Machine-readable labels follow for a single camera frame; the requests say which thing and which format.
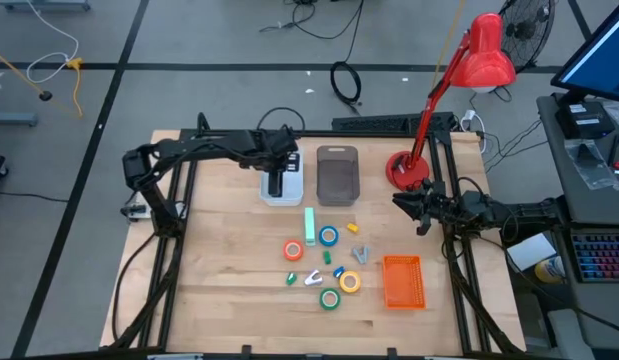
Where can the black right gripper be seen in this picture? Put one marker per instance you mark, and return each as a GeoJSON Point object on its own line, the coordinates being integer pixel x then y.
{"type": "Point", "coordinates": [441, 205]}

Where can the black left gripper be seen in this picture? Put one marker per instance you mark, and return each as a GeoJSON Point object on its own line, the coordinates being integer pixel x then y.
{"type": "Point", "coordinates": [276, 147]}

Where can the black stapler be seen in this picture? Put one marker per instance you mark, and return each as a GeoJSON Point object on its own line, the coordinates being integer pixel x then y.
{"type": "Point", "coordinates": [275, 184]}

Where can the yellow mini stapler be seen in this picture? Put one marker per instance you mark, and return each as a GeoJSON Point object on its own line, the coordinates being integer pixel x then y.
{"type": "Point", "coordinates": [353, 228]}

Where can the mint green stapler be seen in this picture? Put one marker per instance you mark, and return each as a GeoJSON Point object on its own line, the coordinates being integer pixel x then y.
{"type": "Point", "coordinates": [310, 227]}

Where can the blue tape roll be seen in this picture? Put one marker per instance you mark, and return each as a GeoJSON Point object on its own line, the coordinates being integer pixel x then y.
{"type": "Point", "coordinates": [321, 236]}

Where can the blue and white mini stapler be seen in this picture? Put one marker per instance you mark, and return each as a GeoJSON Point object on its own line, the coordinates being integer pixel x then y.
{"type": "Point", "coordinates": [338, 271]}

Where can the orange tape roll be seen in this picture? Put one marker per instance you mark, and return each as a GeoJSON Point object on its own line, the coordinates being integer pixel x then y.
{"type": "Point", "coordinates": [285, 250]}

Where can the yellow tape roll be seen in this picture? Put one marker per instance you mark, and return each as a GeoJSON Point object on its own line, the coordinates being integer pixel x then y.
{"type": "Point", "coordinates": [342, 282]}

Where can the green tape roll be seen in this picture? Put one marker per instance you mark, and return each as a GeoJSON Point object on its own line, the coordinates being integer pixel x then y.
{"type": "Point", "coordinates": [322, 299]}

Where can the green and white mini stapler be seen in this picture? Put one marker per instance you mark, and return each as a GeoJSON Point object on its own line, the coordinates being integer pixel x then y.
{"type": "Point", "coordinates": [291, 279]}

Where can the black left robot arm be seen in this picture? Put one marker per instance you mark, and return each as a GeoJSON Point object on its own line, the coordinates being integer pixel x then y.
{"type": "Point", "coordinates": [199, 145]}

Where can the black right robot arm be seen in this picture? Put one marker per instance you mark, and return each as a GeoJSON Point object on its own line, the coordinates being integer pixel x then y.
{"type": "Point", "coordinates": [529, 212]}

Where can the white plastic bin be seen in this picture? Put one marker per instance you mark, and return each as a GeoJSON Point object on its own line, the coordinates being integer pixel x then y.
{"type": "Point", "coordinates": [294, 192]}

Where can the grey translucent plastic bin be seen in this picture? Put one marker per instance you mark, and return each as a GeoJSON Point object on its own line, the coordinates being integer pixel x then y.
{"type": "Point", "coordinates": [338, 180]}

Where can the grey binder clip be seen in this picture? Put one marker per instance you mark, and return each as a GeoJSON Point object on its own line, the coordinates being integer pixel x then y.
{"type": "Point", "coordinates": [361, 256]}

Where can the orange mesh basket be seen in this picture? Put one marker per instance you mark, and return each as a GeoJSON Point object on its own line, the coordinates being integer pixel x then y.
{"type": "Point", "coordinates": [404, 282]}

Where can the black keyboard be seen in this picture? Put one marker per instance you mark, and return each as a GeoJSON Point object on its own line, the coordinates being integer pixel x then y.
{"type": "Point", "coordinates": [379, 123]}

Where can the white power adapter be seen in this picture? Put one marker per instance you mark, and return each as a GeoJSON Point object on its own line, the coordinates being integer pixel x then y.
{"type": "Point", "coordinates": [469, 116]}

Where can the white flat box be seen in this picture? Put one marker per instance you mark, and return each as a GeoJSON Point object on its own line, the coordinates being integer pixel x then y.
{"type": "Point", "coordinates": [531, 250]}

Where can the grey desk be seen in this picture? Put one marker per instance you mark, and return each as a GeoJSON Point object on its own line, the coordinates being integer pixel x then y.
{"type": "Point", "coordinates": [559, 170]}

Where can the yellow and blue tub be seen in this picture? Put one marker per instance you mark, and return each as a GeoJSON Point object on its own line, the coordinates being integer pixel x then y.
{"type": "Point", "coordinates": [549, 271]}

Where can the white and black controller box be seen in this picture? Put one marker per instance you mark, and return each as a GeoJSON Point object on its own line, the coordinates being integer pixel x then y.
{"type": "Point", "coordinates": [136, 211]}

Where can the red desk lamp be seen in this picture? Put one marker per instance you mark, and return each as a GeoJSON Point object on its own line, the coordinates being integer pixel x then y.
{"type": "Point", "coordinates": [484, 55]}

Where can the clear plastic bag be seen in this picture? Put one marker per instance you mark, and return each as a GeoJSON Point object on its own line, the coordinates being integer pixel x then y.
{"type": "Point", "coordinates": [589, 162]}

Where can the black mini computer box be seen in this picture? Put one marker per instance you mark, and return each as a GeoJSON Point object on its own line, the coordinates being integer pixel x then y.
{"type": "Point", "coordinates": [584, 120]}

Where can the backlit rainbow keyboard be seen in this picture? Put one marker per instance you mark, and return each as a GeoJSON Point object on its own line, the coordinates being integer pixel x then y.
{"type": "Point", "coordinates": [601, 256]}

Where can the black floor fan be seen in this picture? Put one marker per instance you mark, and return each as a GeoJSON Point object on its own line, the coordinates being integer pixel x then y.
{"type": "Point", "coordinates": [526, 30]}

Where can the black computer monitor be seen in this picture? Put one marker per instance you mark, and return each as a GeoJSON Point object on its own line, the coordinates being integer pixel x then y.
{"type": "Point", "coordinates": [599, 60]}

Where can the grey table leg base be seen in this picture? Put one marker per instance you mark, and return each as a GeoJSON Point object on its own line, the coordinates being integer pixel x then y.
{"type": "Point", "coordinates": [44, 5]}
{"type": "Point", "coordinates": [14, 119]}

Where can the black aluminium table frame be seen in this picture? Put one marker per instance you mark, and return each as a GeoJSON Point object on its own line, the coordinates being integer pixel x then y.
{"type": "Point", "coordinates": [314, 134]}

